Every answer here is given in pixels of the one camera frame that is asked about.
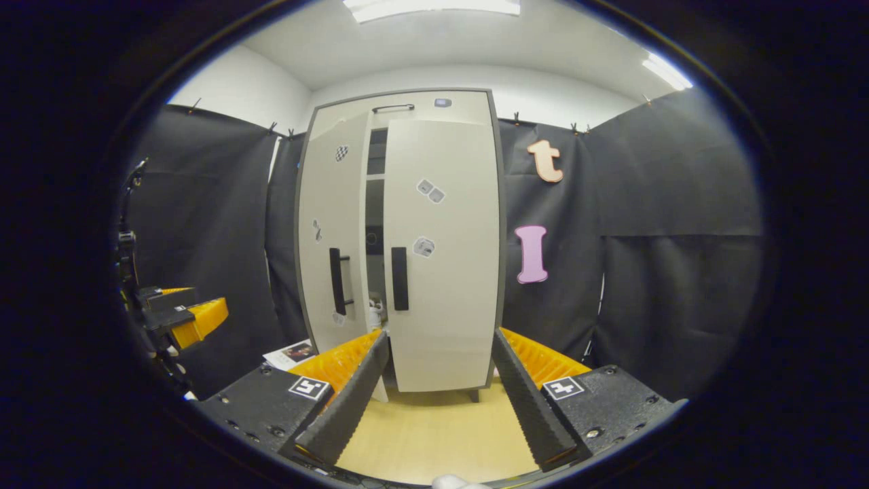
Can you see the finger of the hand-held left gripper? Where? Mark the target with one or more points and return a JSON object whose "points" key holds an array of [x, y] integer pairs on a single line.
{"points": [[170, 297], [197, 320]]}

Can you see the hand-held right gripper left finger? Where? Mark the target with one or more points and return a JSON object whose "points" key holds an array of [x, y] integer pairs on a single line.
{"points": [[353, 401]]}

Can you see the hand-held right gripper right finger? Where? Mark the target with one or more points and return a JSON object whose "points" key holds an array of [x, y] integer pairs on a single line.
{"points": [[526, 401]]}

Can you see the white shoe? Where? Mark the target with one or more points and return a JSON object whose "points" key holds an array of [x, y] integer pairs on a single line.
{"points": [[375, 314]]}

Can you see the grey shoe cabinet door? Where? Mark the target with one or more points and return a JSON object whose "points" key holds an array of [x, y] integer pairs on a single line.
{"points": [[455, 305], [326, 204]]}

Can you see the grey shoe cabinet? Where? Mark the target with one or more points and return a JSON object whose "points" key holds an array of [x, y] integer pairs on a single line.
{"points": [[407, 102]]}

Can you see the stack of magazines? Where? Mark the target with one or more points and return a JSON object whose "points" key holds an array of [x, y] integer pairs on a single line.
{"points": [[292, 353]]}

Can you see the small ceiling light panel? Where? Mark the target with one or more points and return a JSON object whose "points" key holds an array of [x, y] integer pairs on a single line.
{"points": [[667, 71]]}

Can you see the large ceiling light panel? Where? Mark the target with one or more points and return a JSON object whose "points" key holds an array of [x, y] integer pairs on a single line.
{"points": [[434, 8]]}

